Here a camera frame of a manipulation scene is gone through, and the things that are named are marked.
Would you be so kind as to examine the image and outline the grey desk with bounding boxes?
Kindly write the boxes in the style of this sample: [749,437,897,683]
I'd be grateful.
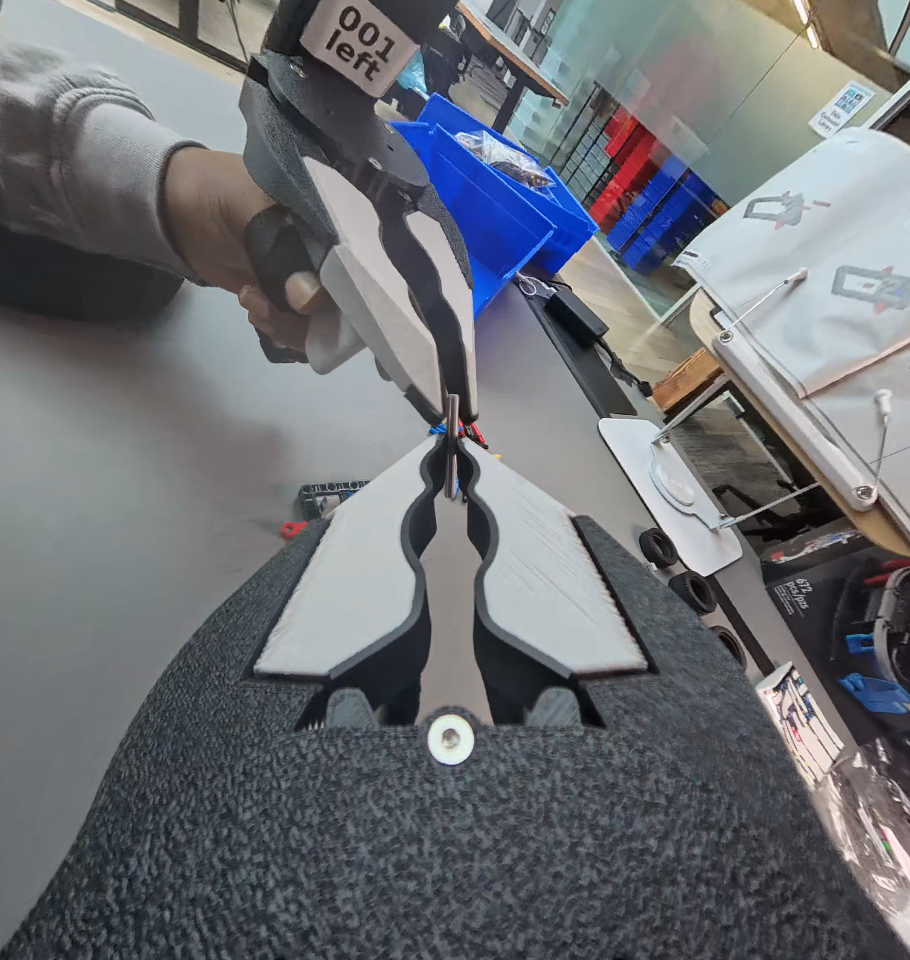
[0,0,854,960]

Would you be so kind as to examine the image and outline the black desk strip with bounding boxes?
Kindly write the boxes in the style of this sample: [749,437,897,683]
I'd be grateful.
[518,288,775,676]

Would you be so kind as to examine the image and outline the black toy set box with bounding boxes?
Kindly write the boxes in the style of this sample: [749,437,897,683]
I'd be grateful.
[761,528,910,751]

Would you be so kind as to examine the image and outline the dark grey axle rod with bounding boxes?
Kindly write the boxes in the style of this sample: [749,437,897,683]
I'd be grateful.
[443,393,460,500]

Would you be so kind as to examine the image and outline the black power adapter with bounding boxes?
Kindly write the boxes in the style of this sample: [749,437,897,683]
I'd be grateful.
[546,285,610,342]

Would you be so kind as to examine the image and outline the blue open-front plastic bin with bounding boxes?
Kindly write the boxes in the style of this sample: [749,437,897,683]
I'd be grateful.
[391,120,557,320]

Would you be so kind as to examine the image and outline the white book stand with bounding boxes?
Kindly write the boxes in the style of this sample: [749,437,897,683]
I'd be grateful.
[599,300,910,579]

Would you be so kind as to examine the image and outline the clear bag of parts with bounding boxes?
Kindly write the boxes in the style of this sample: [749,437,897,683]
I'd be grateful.
[455,129,550,185]

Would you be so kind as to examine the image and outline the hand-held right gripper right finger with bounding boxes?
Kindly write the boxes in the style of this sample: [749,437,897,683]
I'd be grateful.
[455,438,650,727]

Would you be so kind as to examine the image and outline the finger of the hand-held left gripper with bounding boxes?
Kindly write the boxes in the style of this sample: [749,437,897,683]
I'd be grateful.
[380,176,480,423]
[303,156,450,423]

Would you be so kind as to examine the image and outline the clear plastic bag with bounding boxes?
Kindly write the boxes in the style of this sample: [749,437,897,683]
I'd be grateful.
[822,738,910,960]

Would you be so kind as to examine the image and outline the black toy tyre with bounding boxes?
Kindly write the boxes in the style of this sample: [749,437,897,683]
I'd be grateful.
[638,527,681,570]
[712,624,749,672]
[668,572,719,618]

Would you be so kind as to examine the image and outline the small glossy booklet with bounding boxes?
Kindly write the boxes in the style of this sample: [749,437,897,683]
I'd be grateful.
[755,660,846,785]

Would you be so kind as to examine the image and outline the pile of coloured connector pins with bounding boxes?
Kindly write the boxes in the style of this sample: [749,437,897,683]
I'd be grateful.
[425,420,505,462]

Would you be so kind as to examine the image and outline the wooden side table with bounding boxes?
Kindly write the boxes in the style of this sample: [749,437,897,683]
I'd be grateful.
[653,348,726,410]

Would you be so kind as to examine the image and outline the background wooden-top desk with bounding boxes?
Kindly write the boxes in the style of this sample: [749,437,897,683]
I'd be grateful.
[455,0,570,136]

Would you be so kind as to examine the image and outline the black adapter cable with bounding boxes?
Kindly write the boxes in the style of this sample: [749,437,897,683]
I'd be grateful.
[597,337,655,399]

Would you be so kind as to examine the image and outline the stacked red and blue bins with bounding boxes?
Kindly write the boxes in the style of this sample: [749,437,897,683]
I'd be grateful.
[586,112,730,275]

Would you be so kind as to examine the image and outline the paper wall sign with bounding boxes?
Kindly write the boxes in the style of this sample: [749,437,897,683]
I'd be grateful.
[809,81,876,140]

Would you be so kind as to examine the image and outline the large instruction booklet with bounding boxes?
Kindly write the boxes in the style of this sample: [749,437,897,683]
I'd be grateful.
[672,127,910,556]

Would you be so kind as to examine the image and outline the black brick frame assembly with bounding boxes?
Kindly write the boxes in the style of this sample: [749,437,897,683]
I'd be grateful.
[281,480,371,541]

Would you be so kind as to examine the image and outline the person's left hand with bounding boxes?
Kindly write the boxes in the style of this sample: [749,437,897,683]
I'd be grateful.
[162,146,329,361]

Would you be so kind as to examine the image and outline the person's left forearm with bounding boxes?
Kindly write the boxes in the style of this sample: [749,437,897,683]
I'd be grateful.
[0,22,201,286]

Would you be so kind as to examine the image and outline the black rounded pad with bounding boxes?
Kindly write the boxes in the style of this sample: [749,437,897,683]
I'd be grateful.
[0,213,186,325]

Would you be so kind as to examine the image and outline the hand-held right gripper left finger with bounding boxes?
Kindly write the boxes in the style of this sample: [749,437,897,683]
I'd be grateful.
[254,435,445,727]

